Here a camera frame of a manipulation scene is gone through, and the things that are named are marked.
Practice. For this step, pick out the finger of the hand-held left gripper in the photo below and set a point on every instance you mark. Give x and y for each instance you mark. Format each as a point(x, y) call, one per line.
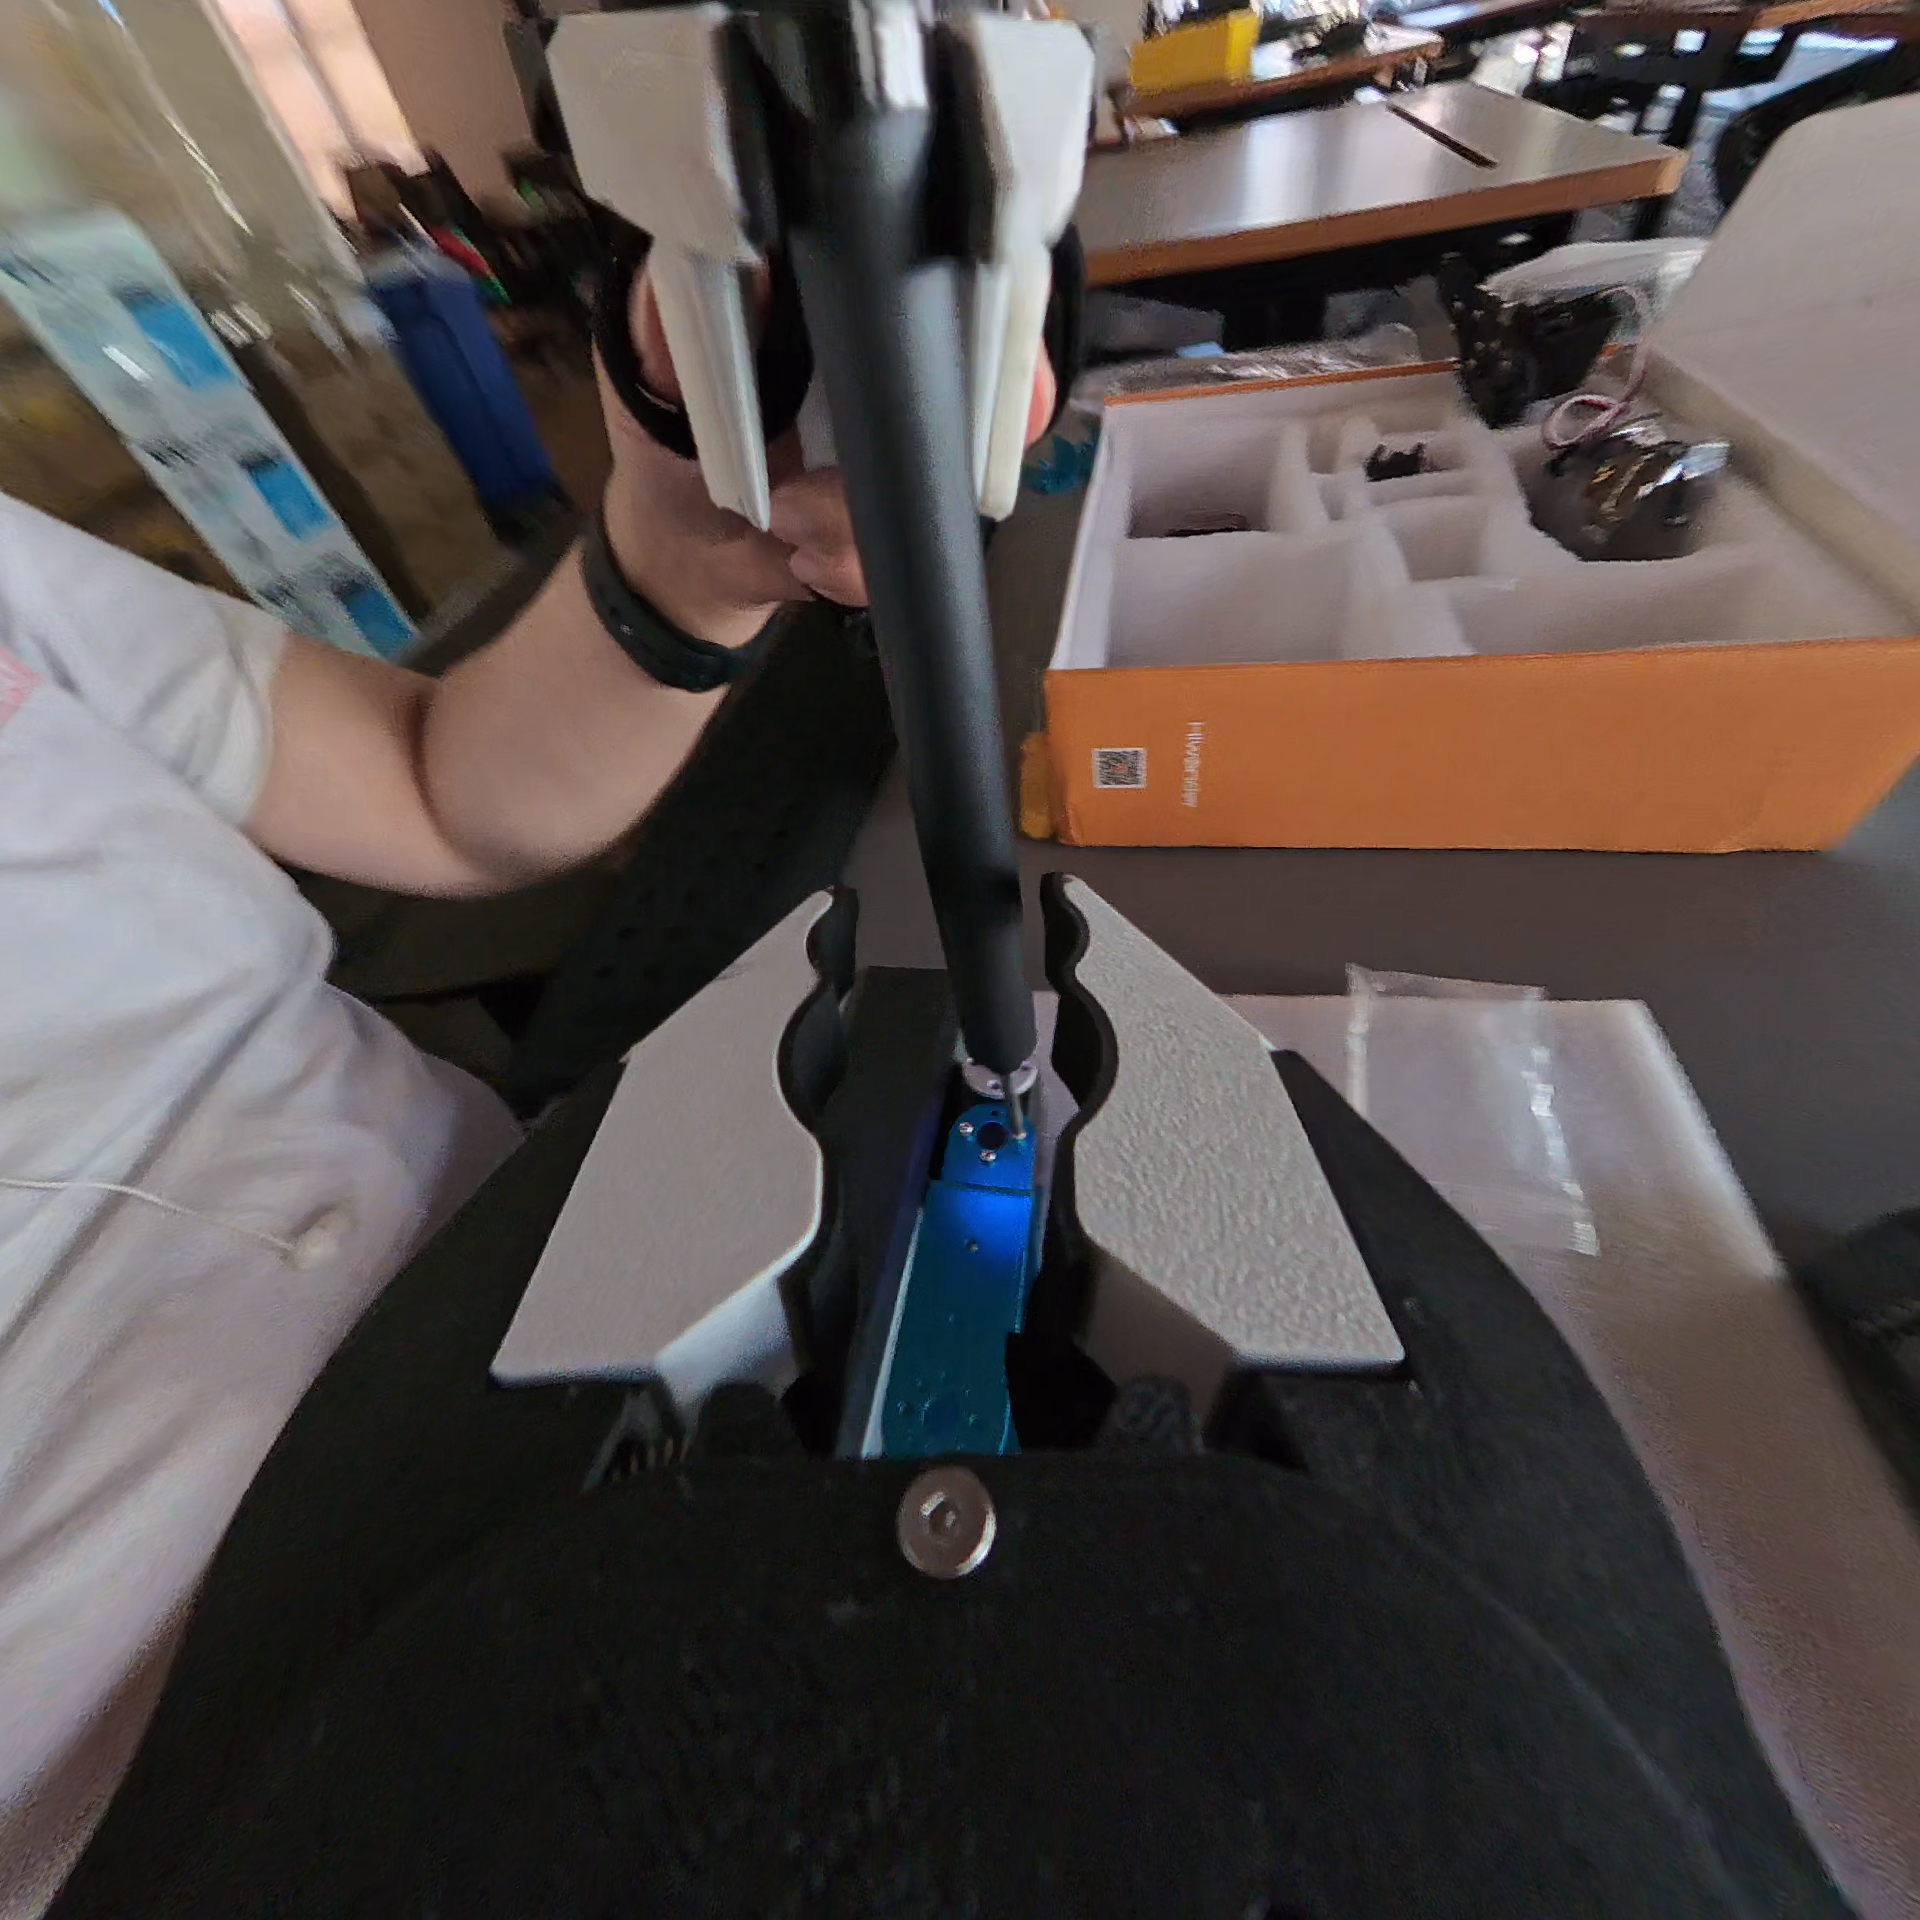
point(1026, 119)
point(644, 119)

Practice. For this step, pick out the black robot claw part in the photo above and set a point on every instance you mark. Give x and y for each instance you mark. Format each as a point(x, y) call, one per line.
point(1530, 338)

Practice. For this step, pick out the blue white banner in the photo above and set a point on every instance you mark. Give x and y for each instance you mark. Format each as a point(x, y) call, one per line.
point(225, 451)

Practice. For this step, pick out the orange cardboard box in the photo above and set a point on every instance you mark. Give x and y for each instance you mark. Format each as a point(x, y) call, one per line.
point(1500, 749)

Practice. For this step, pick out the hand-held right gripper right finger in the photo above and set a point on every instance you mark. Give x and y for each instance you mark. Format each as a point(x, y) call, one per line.
point(1230, 1200)

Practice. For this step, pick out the wooden top table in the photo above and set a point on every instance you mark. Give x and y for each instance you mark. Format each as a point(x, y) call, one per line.
point(1349, 181)

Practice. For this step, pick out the white foam sheet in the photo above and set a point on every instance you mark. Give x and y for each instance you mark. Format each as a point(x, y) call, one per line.
point(1681, 1171)

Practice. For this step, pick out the dark square case sleeve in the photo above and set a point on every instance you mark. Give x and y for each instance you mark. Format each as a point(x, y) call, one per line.
point(878, 1079)

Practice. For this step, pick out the empty clear plastic bag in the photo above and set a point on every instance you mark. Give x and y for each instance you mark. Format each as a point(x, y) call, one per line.
point(1469, 1096)

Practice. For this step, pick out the black electric screwdriver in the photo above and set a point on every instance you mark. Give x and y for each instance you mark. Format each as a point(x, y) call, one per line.
point(930, 599)

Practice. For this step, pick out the person's left forearm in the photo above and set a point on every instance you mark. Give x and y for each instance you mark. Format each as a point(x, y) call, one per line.
point(494, 749)

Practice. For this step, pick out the person's white shirt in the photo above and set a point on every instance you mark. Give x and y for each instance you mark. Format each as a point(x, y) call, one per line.
point(148, 1050)

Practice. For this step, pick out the small black part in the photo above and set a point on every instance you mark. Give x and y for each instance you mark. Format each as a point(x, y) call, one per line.
point(1395, 459)

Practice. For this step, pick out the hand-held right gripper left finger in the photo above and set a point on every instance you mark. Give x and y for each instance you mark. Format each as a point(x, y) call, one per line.
point(675, 1200)

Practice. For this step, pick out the yellow box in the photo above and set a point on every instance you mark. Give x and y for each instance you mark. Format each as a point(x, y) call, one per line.
point(1194, 52)

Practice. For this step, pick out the black wristband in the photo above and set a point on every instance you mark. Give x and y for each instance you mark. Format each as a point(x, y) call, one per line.
point(660, 645)

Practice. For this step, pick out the blue metal brackets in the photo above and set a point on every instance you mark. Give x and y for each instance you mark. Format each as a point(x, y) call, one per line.
point(1060, 464)

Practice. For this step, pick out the bag of metal parts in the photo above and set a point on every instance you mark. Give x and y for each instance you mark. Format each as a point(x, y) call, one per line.
point(1628, 488)

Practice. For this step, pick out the blue bin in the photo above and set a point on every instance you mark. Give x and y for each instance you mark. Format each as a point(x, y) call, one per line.
point(464, 389)

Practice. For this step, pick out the person's left hand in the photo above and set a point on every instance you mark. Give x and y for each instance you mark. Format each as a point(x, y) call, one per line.
point(675, 523)

